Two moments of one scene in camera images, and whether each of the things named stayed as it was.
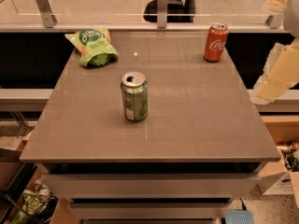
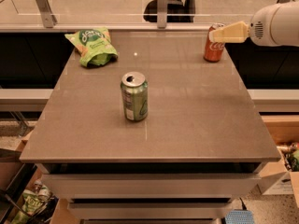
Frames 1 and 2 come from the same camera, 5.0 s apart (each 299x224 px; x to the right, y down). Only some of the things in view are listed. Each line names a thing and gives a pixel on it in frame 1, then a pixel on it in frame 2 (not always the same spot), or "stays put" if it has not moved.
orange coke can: [216, 42] stays put
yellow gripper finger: [280, 73] → [265, 28]
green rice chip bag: [93, 45] stays put
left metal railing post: [42, 3] stays put
